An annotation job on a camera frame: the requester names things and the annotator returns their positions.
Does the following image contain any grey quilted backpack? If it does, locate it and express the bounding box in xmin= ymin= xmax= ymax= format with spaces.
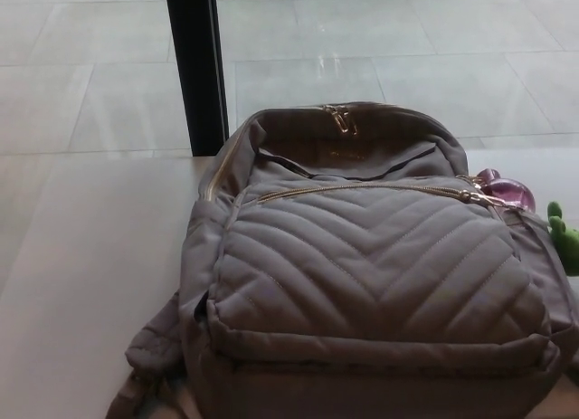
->
xmin=108 ymin=100 xmax=579 ymax=419

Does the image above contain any pink glass perfume bottle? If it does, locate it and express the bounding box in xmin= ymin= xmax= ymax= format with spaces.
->
xmin=477 ymin=167 xmax=536 ymax=210

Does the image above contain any green plush frog keychain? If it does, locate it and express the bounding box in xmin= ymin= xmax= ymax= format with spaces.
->
xmin=546 ymin=201 xmax=579 ymax=278

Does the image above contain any black vertical post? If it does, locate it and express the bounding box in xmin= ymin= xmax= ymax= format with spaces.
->
xmin=163 ymin=0 xmax=230 ymax=157

